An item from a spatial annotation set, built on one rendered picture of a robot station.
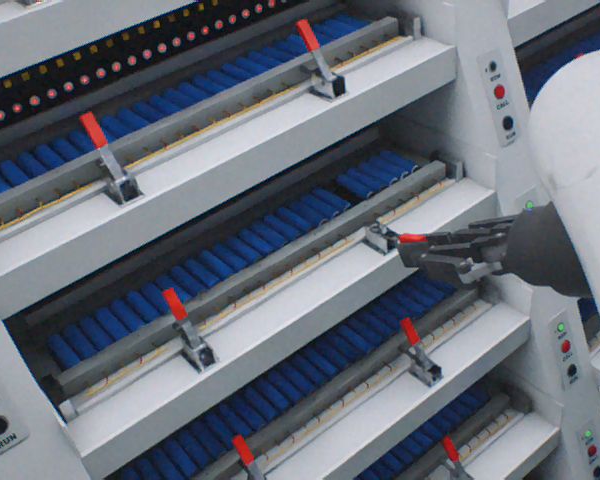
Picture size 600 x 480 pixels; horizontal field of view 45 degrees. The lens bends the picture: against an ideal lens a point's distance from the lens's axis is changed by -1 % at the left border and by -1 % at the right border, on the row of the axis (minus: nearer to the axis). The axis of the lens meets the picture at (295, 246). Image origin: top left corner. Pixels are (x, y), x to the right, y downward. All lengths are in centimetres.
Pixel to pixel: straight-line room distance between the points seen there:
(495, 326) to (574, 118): 63
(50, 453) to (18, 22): 40
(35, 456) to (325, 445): 36
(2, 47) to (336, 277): 44
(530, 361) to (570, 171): 72
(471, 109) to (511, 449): 51
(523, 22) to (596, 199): 65
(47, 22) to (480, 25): 53
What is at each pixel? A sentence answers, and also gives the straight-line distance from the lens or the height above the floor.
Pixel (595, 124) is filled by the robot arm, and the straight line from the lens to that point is 45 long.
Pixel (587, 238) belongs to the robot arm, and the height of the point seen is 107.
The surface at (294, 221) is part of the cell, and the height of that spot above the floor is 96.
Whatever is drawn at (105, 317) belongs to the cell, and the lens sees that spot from 87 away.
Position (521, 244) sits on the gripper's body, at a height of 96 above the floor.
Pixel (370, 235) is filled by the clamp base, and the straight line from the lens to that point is 90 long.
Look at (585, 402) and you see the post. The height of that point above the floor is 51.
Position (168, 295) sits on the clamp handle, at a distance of 78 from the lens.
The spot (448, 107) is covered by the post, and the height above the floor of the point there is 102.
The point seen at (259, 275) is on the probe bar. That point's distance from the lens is 86.
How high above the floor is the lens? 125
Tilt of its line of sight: 20 degrees down
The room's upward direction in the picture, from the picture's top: 21 degrees counter-clockwise
